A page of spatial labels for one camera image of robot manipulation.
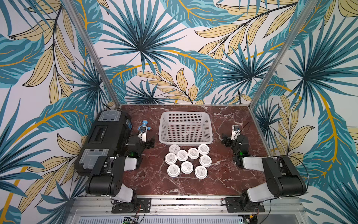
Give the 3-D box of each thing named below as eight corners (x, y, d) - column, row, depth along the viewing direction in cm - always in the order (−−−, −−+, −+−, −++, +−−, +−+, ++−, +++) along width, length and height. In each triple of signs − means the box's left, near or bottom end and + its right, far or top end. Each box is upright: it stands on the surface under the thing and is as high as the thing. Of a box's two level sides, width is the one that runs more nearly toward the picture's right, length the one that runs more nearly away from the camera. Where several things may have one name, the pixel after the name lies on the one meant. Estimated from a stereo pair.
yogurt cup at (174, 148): (173, 157, 92) (173, 154, 88) (168, 151, 94) (167, 147, 90) (180, 151, 94) (181, 148, 90) (175, 146, 97) (175, 142, 93)
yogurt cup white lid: (166, 177, 85) (165, 173, 79) (170, 166, 89) (170, 162, 83) (176, 181, 83) (176, 177, 77) (180, 170, 87) (181, 166, 81)
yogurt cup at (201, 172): (194, 181, 84) (196, 177, 78) (193, 169, 88) (195, 165, 82) (206, 181, 84) (208, 177, 78) (204, 169, 88) (206, 165, 82)
